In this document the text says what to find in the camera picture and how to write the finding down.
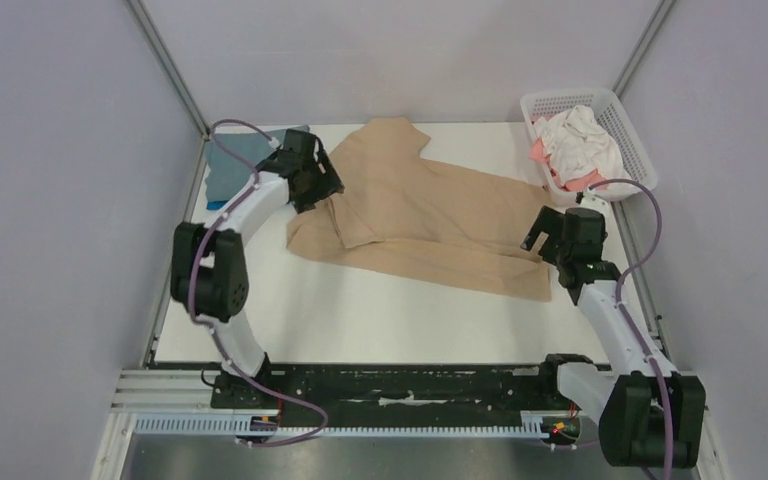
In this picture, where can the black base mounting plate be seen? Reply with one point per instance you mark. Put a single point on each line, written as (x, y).
(392, 396)

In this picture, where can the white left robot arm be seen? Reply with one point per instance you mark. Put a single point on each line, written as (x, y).
(208, 272)

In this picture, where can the beige t shirt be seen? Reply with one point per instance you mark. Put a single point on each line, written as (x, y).
(401, 214)

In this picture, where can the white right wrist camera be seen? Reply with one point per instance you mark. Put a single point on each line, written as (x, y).
(588, 199)

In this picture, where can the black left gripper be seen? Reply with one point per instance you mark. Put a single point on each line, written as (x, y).
(329, 184)

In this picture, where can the folded grey-blue t shirt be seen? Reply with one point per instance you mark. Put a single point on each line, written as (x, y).
(226, 174)

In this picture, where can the white t shirt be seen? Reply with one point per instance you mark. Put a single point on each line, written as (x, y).
(583, 146)

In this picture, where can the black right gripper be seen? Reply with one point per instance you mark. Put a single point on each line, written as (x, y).
(547, 230)

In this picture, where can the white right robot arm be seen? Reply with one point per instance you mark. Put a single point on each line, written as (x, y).
(648, 414)

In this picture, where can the folded bright blue t shirt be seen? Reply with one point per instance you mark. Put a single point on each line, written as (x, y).
(216, 205)

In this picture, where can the pink t shirt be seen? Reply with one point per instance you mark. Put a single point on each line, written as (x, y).
(583, 180)

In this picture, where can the white slotted cable duct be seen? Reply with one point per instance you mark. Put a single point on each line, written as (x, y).
(247, 426)

